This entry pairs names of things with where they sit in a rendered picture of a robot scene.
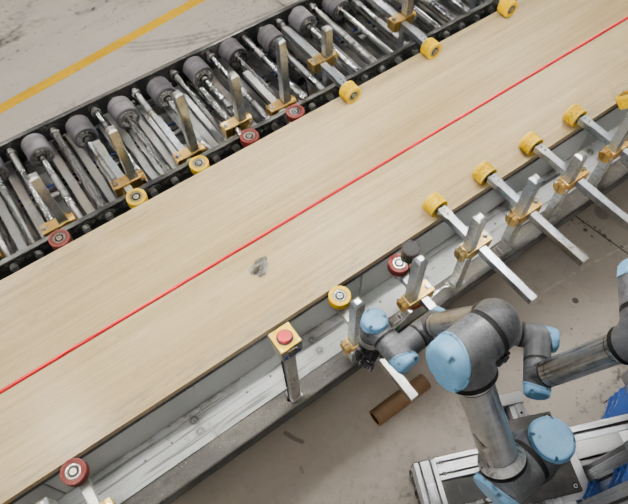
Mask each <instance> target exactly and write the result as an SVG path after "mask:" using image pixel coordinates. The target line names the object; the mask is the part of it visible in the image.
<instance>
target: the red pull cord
mask: <svg viewBox="0 0 628 504"><path fill-rule="evenodd" d="M627 19H628V16H627V17H625V18H623V19H622V20H620V21H618V22H616V23H615V24H613V25H611V26H610V27H608V28H606V29H605V30H603V31H601V32H600V33H598V34H596V35H595V36H593V37H591V38H590V39H588V40H586V41H585V42H583V43H581V44H580V45H578V46H576V47H575V48H573V49H571V50H569V51H568V52H566V53H564V54H563V55H561V56H559V57H558V58H556V59H554V60H553V61H551V62H549V63H548V64H546V65H544V66H543V67H541V68H539V69H538V70H536V71H534V72H533V73H531V74H529V75H527V76H526V77H524V78H522V79H521V80H519V81H517V82H516V83H514V84H512V85H511V86H509V87H507V88H506V89H504V90H502V91H501V92H499V93H497V94H496V95H494V96H492V97H491V98H489V99H487V100H486V101H484V102H482V103H480V104H479V105H477V106H475V107H474V108H472V109H470V110H469V111H467V112H465V113H464V114H462V115H460V116H459V117H457V118H455V119H454V120H452V121H450V122H449V123H447V124H445V125H444V126H442V127H440V128H439V129H437V130H435V131H433V132H432V133H430V134H428V135H427V136H425V137H423V138H422V139H420V140H418V141H417V142H415V143H413V144H412V145H410V146H408V147H407V148H405V149H403V150H402V151H400V152H398V153H397V154H395V155H393V156H391V157H390V158H388V159H386V160H385V161H383V162H381V163H380V164H378V165H376V166H375V167H373V168H371V169H370V170H368V171H366V172H365V173H363V174H361V175H360V176H358V177H356V178H355V179H353V180H351V181H350V182H348V183H346V184H344V185H343V186H341V187H339V188H338V189H336V190H334V191H333V192H331V193H329V194H328V195H326V196H324V197H323V198H321V199H319V200H318V201H316V202H314V203H313V204H311V205H309V206H308V207H306V208H304V209H303V210H301V211H299V212H297V213H296V214H294V215H292V216H291V217H289V218H287V219H286V220H284V221H282V222H281V223H279V224H277V225H276V226H274V227H272V228H271V229H269V230H267V231H266V232H264V233H262V234H261V235H259V236H257V237H255V238H254V239H252V240H250V241H249V242H247V243H245V244H244V245H242V246H240V247H239V248H237V249H235V250H234V251H232V252H230V253H229V254H227V255H225V256H224V257H222V258H220V259H219V260H217V261H215V262H214V263H212V264H210V265H208V266H207V267H205V268H203V269H202V270H200V271H198V272H197V273H195V274H193V275H192V276H190V277H188V278H187V279H185V280H183V281H182V282H180V283H178V284H177V285H175V286H173V287H172V288H170V289H168V290H167V291H165V292H163V293H161V294H160V295H158V296H156V297H155V298H153V299H151V300H150V301H148V302H146V303H145V304H143V305H141V306H140V307H138V308H136V309H135V310H133V311H131V312H130V313H128V314H126V315H125V316H123V317H121V318H119V319H118V320H116V321H114V322H113V323H111V324H109V325H108V326H106V327H104V328H103V329H101V330H99V331H98V332H96V333H94V334H93V335H91V336H89V337H88V338H86V339H84V340H83V341H81V342H79V343H78V344H76V345H74V346H72V347H71V348H69V349H67V350H66V351H64V352H62V353H61V354H59V355H57V356H56V357H54V358H52V359H51V360H49V361H47V362H46V363H44V364H42V365H41V366H39V367H37V368H36V369H34V370H32V371H31V372H29V373H27V374H25V375H24V376H22V377H20V378H19V379H17V380H15V381H14V382H12V383H10V384H9V385H7V386H5V387H4V388H2V389H0V394H2V393H3V392H5V391H7V390H8V389H10V388H12V387H13V386H15V385H17V384H18V383H20V382H22V381H23V380H25V379H27V378H28V377H30V376H32V375H33V374H35V373H37V372H38V371H40V370H42V369H43V368H45V367H47V366H48V365H50V364H52V363H53V362H55V361H57V360H58V359H60V358H62V357H63V356H65V355H67V354H68V353H70V352H72V351H73V350H75V349H77V348H78V347H80V346H82V345H84V344H85V343H87V342H89V341H90V340H92V339H94V338H95V337H97V336H99V335H100V334H102V333H104V332H105V331H107V330H109V329H110V328H112V327H114V326H115V325H117V324H119V323H120V322H122V321H124V320H125V319H127V318H129V317H130V316H132V315H134V314H135V313H137V312H139V311H140V310H142V309H144V308H145V307H147V306H149V305H150V304H152V303H154V302H155V301H157V300H159V299H160V298H162V297H164V296H165V295H167V294H169V293H170V292H172V291H174V290H176V289H177V288H179V287H181V286H182V285H184V284H186V283H187V282H189V281H191V280H192V279H194V278H196V277H197V276H199V275H201V274H202V273H204V272H206V271H207V270H209V269H211V268H212V267H214V266H216V265H217V264H219V263H221V262H222V261H224V260H226V259H227V258H229V257H231V256H232V255H234V254H236V253H237V252H239V251H241V250H242V249H244V248H246V247H247V246H249V245H251V244H252V243H254V242H256V241H257V240H259V239H261V238H262V237H264V236H266V235H267V234H269V233H271V232H273V231H274V230H276V229H278V228H279V227H281V226H283V225H284V224H286V223H288V222H289V221H291V220H293V219H294V218H296V217H298V216H299V215H301V214H303V213H304V212H306V211H308V210H309V209H311V208H313V207H314V206H316V205H318V204H319V203H321V202H323V201H324V200H326V199H328V198H329V197H331V196H333V195H334V194H336V193H338V192H339V191H341V190H343V189H344V188H346V187H348V186H349V185H351V184H353V183H354V182H356V181H358V180H359V179H361V178H363V177H364V176H366V175H368V174H370V173H371V172H373V171H375V170H376V169H378V168H380V167H381V166H383V165H385V164H386V163H388V162H390V161H391V160H393V159H395V158H396V157H398V156H400V155H401V154H403V153H405V152H406V151H408V150H410V149H411V148H413V147H415V146H416V145H418V144H420V143H421V142H423V141H425V140H426V139H428V138H430V137H431V136H433V135H435V134H436V133H438V132H440V131H441V130H443V129H445V128H446V127H448V126H450V125H451V124H453V123H455V122H456V121H458V120H460V119H461V118H463V117H465V116H467V115H468V114H470V113H472V112H473V111H475V110H477V109H478V108H480V107H482V106H483V105H485V104H487V103H488V102H490V101H492V100H493V99H495V98H497V97H498V96H500V95H502V94H503V93H505V92H507V91H508V90H510V89H512V88H513V87H515V86H517V85H518V84H520V83H522V82H523V81H525V80H527V79H528V78H530V77H532V76H533V75H535V74H537V73H538V72H540V71H542V70H543V69H545V68H547V67H548V66H550V65H552V64H553V63H555V62H557V61H559V60H560V59H562V58H564V57H565V56H567V55H569V54H570V53H572V52H574V51H575V50H577V49H579V48H580V47H582V46H584V45H585V44H587V43H589V42H590V41H592V40H594V39H595V38H597V37H599V36H600V35H602V34H604V33H605V32H607V31H609V30H610V29H612V28H614V27H615V26H617V25H619V24H620V23H622V22H624V21H625V20H627Z"/></svg>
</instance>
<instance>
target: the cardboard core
mask: <svg viewBox="0 0 628 504"><path fill-rule="evenodd" d="M409 384H410V385H411V386H412V387H413V389H414V390H415V391H416V392H417V393H418V397H420V396H421V395H422V394H424V393H425V392H426V391H428V390H429V389H430V388H431V385H430V383H429V381H428V380H427V378H426V377H425V376H424V375H422V374H419V375H418V376H417V377H415V378H414V379H413V380H411V381H410V382H409ZM418 397H417V398H418ZM417 398H416V399H417ZM416 399H415V400H416ZM413 401H414V400H413ZM413 401H412V402H413ZM412 402H410V401H409V400H408V399H407V397H406V396H405V395H404V394H403V392H402V391H401V390H400V389H399V390H398V391H396V392H395V393H394V394H392V395H391V396H390V397H388V398H387V399H386V400H384V401H383V402H381V403H380V404H379V405H377V406H376V407H375V408H373V409H372V410H371V411H369V413H370V415H371V417H372V419H373V420H374V421H375V423H376V424H377V425H378V426H381V425H382V424H384V423H385V422H386V421H388V420H389V419H390V418H392V417H393V416H394V415H396V414H397V413H398V412H400V411H401V410H402V409H404V408H405V407H406V406H408V405H409V404H410V403H412Z"/></svg>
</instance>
